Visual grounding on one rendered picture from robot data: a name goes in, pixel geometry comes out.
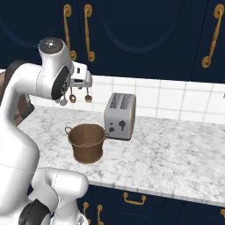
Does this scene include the navy drawer front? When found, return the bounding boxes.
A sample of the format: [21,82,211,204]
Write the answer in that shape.
[115,188,180,225]
[177,200,225,225]

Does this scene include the brass cabinet handle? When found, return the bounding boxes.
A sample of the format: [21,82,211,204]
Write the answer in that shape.
[83,4,96,63]
[97,204,105,225]
[82,201,91,225]
[62,4,78,62]
[201,3,225,69]

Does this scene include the navy cabinet door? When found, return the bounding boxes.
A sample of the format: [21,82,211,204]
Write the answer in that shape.
[76,194,95,225]
[191,0,225,84]
[0,0,79,71]
[76,0,209,81]
[89,185,119,225]

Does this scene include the grey hanging spoon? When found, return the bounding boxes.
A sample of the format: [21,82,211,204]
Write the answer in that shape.
[59,95,69,107]

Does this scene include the navy upper cabinet door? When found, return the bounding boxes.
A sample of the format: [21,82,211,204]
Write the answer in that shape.
[76,0,209,81]
[191,0,225,84]
[0,0,79,71]

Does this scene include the brass upper cabinet handle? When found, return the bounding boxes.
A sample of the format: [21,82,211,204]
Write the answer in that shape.
[201,3,225,69]
[83,4,96,63]
[62,4,78,62]

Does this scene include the brown hanging wooden spoon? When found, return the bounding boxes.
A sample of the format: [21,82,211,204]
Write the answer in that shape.
[69,87,77,104]
[84,87,93,104]

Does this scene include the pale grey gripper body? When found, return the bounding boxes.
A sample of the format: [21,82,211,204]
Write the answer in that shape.
[69,72,93,90]

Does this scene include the brown woven basket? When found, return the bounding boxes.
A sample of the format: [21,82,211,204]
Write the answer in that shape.
[64,123,107,164]

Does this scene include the silver two-slot toaster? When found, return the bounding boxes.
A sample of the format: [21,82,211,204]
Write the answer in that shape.
[104,92,137,142]

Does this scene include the brass lower cabinet handle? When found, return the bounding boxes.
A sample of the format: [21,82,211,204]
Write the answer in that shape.
[82,201,91,225]
[97,204,105,225]

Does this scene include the navy lower cabinet door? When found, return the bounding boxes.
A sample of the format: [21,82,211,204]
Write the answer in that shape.
[76,194,95,225]
[89,185,119,225]

